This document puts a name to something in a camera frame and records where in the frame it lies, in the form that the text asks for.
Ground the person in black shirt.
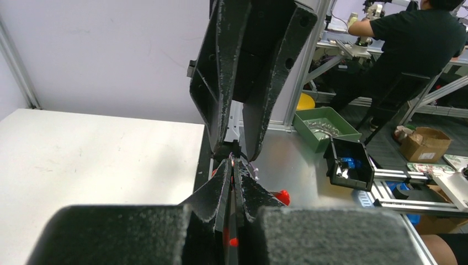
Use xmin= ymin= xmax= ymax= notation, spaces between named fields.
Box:
xmin=329 ymin=1 xmax=467 ymax=112

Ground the black plastic bin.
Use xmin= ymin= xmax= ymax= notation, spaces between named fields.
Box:
xmin=323 ymin=137 xmax=375 ymax=192

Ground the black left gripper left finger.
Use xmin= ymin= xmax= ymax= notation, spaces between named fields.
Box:
xmin=28 ymin=159 xmax=232 ymax=264

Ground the cardboard box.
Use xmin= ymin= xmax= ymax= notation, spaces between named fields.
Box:
xmin=399 ymin=127 xmax=452 ymax=163

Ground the green plastic bin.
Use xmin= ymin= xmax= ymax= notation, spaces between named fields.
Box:
xmin=292 ymin=107 xmax=361 ymax=153

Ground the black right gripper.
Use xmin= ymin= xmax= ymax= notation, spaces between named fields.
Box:
xmin=189 ymin=1 xmax=317 ymax=162

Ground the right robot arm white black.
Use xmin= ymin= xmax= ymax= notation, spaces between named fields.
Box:
xmin=187 ymin=1 xmax=317 ymax=162

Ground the metal key organizer red handle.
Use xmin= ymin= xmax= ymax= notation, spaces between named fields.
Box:
xmin=212 ymin=156 xmax=286 ymax=264

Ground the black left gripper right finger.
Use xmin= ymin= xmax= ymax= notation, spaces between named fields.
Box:
xmin=251 ymin=161 xmax=423 ymax=264

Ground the yellow round object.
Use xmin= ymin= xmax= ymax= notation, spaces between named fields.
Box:
xmin=296 ymin=93 xmax=316 ymax=111

